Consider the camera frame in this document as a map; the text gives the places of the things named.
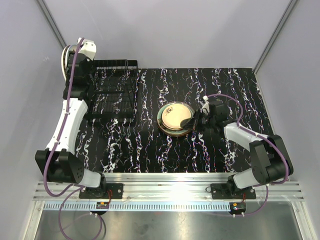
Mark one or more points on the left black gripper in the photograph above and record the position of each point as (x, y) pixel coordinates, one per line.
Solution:
(89, 62)

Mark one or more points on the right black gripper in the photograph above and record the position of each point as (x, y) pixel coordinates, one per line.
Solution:
(196, 120)

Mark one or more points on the small cream floral plate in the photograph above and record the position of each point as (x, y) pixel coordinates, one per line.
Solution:
(174, 114)

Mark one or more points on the white plate watermelon pattern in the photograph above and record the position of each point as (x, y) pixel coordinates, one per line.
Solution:
(66, 56)

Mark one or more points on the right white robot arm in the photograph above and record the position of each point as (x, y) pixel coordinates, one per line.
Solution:
(270, 161)

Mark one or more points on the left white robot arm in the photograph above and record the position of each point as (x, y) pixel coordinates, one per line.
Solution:
(58, 162)

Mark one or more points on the stack of remaining plates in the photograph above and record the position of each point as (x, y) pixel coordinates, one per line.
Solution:
(167, 131)

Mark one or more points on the black marble pattern mat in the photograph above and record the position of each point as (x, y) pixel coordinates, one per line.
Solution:
(137, 145)

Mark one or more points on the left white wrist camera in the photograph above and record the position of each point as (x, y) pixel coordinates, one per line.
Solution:
(87, 48)

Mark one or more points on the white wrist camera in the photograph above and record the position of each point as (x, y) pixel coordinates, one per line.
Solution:
(205, 109)
(87, 48)

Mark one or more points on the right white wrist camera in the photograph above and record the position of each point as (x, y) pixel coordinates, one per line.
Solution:
(205, 109)

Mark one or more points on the black wire dish rack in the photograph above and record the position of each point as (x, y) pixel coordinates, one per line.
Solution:
(115, 86)

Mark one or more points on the aluminium mounting rail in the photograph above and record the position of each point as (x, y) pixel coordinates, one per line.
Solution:
(170, 187)

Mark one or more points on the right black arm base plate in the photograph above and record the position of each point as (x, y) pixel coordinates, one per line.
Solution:
(220, 192)

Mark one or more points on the left aluminium frame post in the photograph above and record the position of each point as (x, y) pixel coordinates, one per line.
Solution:
(51, 22)

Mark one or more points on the aluminium frame post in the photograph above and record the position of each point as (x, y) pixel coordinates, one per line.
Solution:
(51, 22)
(292, 4)

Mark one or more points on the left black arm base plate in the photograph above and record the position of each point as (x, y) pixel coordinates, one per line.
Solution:
(106, 191)

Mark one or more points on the white slotted cable duct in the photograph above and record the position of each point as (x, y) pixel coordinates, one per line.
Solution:
(145, 206)

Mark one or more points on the right aluminium frame post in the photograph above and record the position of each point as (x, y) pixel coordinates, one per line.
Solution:
(292, 4)

